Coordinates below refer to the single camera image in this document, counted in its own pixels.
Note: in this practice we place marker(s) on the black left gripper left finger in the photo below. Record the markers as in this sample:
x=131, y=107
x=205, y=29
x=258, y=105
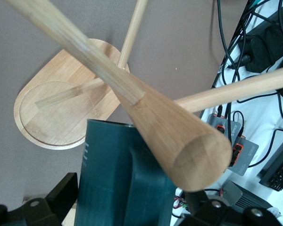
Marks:
x=37, y=209

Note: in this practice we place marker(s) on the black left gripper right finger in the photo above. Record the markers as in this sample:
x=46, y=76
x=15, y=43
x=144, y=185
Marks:
x=214, y=212

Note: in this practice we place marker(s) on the teal cup yellow inside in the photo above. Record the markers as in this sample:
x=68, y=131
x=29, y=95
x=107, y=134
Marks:
x=108, y=176

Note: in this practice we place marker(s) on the grey finned metal box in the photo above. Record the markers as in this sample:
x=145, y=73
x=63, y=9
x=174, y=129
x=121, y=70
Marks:
x=240, y=195

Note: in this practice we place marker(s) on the grey USB hub orange ports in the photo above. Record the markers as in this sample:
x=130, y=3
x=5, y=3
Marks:
x=226, y=126
x=246, y=155

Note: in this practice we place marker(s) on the black keyboard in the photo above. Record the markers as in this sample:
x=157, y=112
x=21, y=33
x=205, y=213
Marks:
x=281, y=179

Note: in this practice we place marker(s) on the wooden mug tree stand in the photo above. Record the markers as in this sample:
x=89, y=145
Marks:
x=169, y=131

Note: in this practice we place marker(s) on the brown table cover mat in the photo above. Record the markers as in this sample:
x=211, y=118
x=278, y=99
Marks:
x=26, y=47

